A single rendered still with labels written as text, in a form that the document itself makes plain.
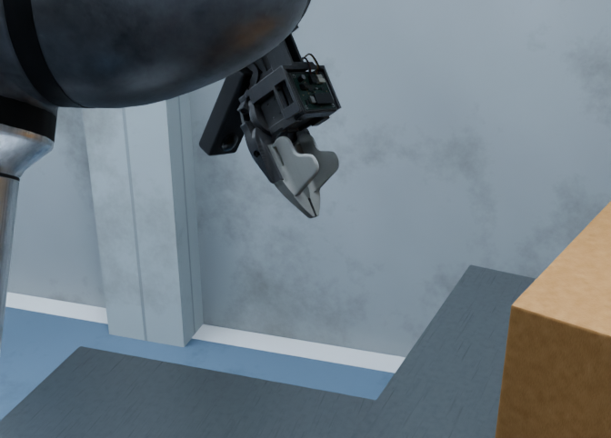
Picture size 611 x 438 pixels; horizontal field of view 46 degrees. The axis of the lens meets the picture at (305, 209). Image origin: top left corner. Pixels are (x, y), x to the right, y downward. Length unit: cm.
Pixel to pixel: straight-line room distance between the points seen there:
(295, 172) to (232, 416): 35
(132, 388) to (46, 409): 11
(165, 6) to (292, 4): 8
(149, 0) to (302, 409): 71
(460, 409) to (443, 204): 138
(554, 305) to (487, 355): 47
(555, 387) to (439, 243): 173
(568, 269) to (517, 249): 164
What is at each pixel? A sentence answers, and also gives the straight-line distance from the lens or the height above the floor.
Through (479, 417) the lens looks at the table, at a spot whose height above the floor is 83.
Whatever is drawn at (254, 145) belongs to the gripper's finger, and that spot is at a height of 119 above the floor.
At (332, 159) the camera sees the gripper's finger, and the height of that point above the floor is 118.
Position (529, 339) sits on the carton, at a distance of 64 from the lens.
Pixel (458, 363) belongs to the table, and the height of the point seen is 83.
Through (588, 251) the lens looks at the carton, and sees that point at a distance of 75.
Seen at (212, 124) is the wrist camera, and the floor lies 120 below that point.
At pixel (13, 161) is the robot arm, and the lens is 39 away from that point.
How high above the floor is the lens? 142
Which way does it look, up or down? 22 degrees down
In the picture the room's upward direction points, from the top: straight up
